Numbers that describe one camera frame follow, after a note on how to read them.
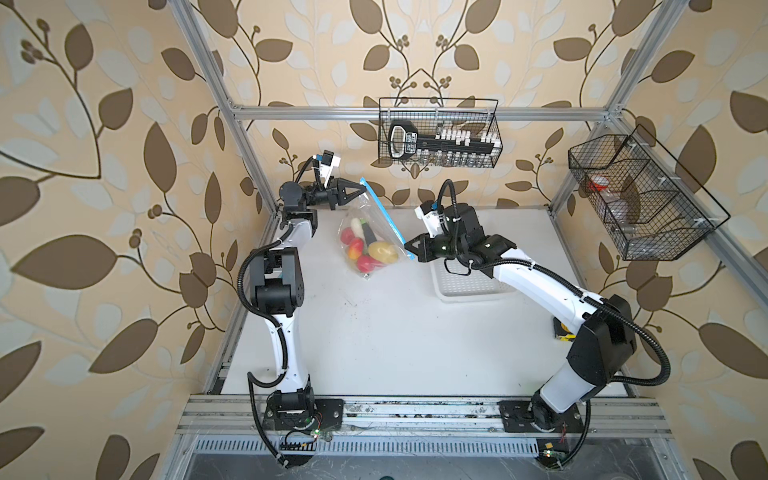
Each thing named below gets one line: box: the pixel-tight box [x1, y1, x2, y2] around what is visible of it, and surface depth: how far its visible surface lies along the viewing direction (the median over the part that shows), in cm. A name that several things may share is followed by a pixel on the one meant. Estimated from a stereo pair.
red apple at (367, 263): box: [357, 254, 385, 273], surface depth 97 cm
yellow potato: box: [368, 241, 399, 264], surface depth 88 cm
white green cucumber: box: [351, 217, 366, 238], surface depth 97 cm
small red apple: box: [340, 227, 355, 245], surface depth 101 cm
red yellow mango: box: [348, 237, 364, 260], surface depth 98 cm
